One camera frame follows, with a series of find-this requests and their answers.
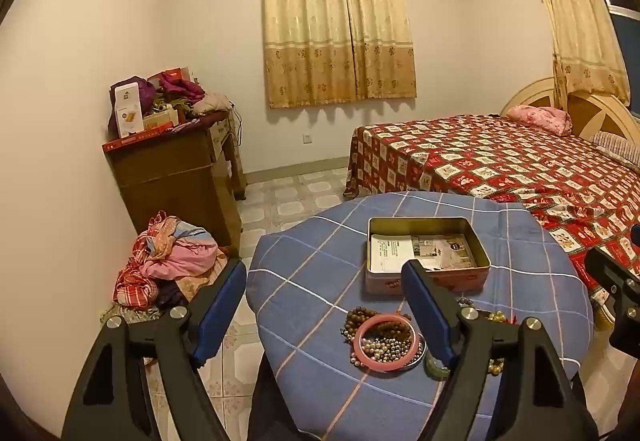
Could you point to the green jade bangle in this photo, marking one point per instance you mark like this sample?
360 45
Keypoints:
434 368

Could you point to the striped grey pillow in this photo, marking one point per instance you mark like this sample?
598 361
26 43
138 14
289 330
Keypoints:
617 148

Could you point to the pink metal tin box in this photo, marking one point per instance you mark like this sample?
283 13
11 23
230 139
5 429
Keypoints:
470 280

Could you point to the printed paper in tin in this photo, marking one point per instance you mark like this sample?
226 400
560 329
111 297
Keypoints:
435 253

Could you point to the pink floral pillow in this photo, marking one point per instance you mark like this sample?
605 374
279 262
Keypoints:
551 119

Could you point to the white product box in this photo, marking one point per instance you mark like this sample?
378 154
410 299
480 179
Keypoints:
127 110

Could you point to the pile of clothes on floor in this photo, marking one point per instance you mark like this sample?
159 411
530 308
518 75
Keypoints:
169 263

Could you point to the beige curtain right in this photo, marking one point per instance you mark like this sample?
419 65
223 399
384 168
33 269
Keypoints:
586 53

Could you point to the magenta cloth bundle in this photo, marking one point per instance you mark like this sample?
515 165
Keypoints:
175 87

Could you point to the brown wooden desk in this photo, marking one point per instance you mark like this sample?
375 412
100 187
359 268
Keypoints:
193 172

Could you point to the pink folded cloth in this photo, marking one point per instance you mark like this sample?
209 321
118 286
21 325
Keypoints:
212 102

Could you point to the pink jade bangle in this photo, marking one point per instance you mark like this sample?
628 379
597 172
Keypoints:
384 343

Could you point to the flat red box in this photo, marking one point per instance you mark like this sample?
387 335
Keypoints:
138 137

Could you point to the red patterned bedspread bed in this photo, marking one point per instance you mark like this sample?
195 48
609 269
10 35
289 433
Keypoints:
583 198

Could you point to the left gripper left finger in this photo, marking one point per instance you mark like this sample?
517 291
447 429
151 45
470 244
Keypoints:
111 399

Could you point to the purple cloth bundle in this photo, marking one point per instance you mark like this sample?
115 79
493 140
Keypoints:
147 92

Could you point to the cream wooden headboard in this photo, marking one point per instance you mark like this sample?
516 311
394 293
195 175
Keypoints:
590 112

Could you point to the beige window curtain centre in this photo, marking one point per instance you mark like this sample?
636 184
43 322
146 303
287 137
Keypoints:
326 52

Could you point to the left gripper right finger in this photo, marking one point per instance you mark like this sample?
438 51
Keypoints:
534 401

